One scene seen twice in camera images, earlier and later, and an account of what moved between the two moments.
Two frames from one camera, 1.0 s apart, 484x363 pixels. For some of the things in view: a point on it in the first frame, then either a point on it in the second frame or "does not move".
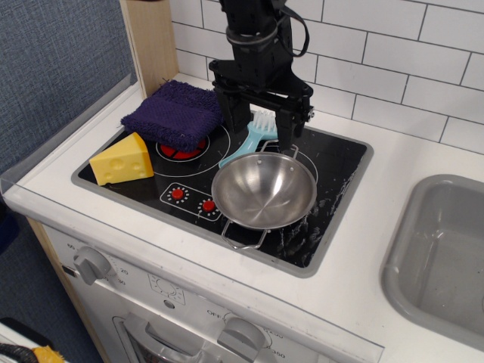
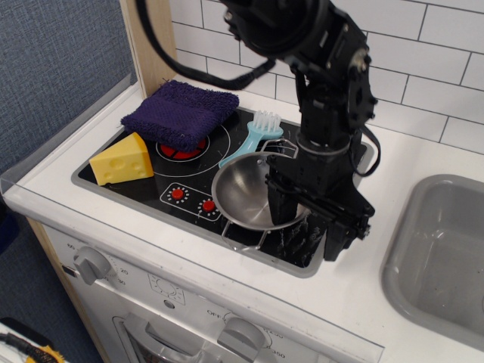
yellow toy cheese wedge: (127, 161) does not move
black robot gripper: (264, 69) to (326, 184)
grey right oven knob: (242, 337) does not move
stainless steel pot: (261, 191) does not move
